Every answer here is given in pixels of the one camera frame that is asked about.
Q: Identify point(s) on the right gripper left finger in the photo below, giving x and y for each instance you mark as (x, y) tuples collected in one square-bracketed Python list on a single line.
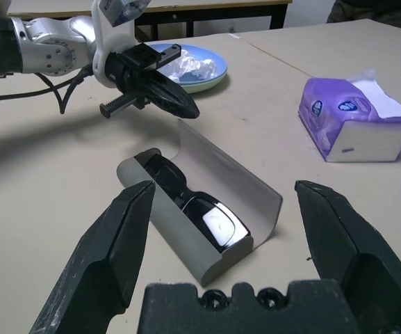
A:
[(110, 250)]

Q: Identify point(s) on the black sunglasses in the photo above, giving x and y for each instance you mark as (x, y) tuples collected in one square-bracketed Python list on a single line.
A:
[(200, 208)]

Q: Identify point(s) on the grey open glasses case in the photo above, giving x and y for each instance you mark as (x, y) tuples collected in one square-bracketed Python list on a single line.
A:
[(242, 181)]

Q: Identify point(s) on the purple tissue pack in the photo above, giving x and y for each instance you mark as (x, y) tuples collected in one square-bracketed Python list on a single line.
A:
[(325, 104)]

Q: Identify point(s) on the white table tape strip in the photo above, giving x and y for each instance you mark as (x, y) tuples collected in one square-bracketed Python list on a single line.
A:
[(235, 35)]

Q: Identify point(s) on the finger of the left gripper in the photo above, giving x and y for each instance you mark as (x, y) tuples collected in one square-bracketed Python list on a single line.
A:
[(172, 88), (158, 102)]

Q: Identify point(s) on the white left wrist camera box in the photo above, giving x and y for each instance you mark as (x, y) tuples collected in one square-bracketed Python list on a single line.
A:
[(106, 41)]

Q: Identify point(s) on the green plastic plate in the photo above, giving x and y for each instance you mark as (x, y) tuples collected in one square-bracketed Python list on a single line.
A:
[(207, 87)]

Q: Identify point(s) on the bystander in dark clothing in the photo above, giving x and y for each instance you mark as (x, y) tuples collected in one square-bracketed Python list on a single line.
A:
[(370, 10)]

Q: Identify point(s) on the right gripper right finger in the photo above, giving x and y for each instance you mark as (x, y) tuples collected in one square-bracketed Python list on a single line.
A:
[(367, 264)]

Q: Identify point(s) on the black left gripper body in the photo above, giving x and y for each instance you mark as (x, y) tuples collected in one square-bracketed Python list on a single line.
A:
[(134, 64)]

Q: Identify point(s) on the side table black frame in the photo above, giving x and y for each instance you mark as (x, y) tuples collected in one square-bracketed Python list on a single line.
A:
[(221, 10)]

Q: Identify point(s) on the white tissue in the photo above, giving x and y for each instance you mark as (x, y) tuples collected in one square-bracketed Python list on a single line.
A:
[(193, 66)]

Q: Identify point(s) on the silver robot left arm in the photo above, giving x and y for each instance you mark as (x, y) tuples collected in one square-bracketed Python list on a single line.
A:
[(47, 41)]

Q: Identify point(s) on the blue plastic plate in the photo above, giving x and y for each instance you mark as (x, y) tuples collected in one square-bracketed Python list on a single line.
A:
[(217, 64)]

